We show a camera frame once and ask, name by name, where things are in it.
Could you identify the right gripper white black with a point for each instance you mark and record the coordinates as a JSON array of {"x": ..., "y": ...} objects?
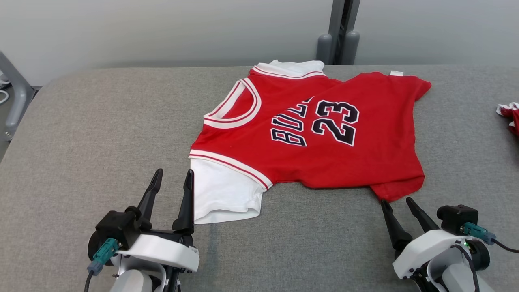
[{"x": 425, "y": 251}]

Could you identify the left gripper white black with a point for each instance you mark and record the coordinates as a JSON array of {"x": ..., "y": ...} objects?
[{"x": 162, "y": 251}]

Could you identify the red Bulls basketball jersey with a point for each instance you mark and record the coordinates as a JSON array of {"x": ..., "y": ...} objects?
[{"x": 324, "y": 154}]

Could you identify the red shorts with white trim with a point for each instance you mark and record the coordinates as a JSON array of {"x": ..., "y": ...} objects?
[{"x": 513, "y": 117}]

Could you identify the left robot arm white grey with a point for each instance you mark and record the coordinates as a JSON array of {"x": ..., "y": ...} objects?
[{"x": 134, "y": 282}]

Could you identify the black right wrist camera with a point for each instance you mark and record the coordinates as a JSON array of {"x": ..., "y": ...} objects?
[{"x": 456, "y": 219}]

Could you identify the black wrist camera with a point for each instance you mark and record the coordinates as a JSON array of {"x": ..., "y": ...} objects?
[
  {"x": 456, "y": 219},
  {"x": 115, "y": 227}
]

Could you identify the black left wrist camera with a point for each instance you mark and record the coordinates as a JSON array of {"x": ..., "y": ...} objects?
[{"x": 115, "y": 227}]

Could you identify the grey metal frame leg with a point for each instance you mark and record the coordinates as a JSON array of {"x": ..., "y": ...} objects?
[{"x": 18, "y": 97}]

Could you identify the grey partition post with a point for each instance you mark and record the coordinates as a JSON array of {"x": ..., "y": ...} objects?
[{"x": 338, "y": 32}]

